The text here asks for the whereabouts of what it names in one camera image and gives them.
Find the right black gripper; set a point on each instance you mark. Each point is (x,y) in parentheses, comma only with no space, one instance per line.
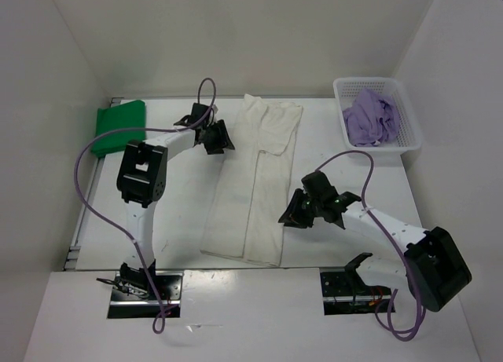
(292,215)

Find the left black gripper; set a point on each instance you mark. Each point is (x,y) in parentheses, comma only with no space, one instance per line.
(222,141)

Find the white plastic basket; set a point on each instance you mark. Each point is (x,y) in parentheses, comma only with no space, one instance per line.
(409,136)

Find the green t shirt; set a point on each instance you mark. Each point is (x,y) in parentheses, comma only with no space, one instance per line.
(128,115)

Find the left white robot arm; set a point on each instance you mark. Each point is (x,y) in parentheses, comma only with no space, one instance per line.
(142,180)

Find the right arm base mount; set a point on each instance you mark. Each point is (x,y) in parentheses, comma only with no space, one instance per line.
(344,294)

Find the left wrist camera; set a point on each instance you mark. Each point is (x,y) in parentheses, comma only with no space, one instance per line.
(201,116)

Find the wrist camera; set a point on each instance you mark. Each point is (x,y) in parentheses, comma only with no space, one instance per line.
(317,186)
(201,116)

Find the lavender t shirt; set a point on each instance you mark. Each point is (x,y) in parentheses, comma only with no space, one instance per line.
(371,120)

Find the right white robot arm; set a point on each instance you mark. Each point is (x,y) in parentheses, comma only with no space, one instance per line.
(429,263)

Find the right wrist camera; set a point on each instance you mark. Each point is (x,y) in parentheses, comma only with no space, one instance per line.
(317,186)

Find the white t shirt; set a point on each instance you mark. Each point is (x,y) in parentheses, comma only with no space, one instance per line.
(253,186)

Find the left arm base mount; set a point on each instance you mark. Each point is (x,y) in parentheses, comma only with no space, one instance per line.
(129,302)

